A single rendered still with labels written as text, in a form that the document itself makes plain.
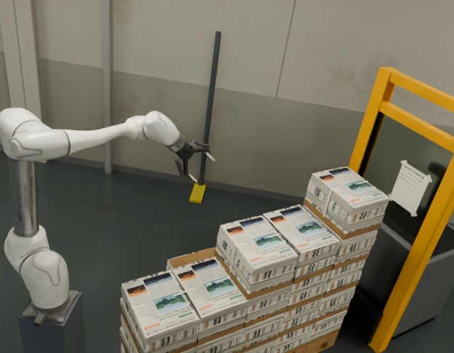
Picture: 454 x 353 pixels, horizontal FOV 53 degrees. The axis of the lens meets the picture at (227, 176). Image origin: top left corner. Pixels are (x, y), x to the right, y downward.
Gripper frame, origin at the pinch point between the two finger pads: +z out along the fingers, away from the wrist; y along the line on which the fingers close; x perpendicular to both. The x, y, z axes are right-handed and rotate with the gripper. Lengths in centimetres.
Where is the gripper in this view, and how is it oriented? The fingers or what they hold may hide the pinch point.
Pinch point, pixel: (203, 169)
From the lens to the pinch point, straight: 223.6
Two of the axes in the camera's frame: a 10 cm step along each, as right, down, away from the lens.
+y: 6.3, -7.7, 1.3
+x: -5.7, -3.5, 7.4
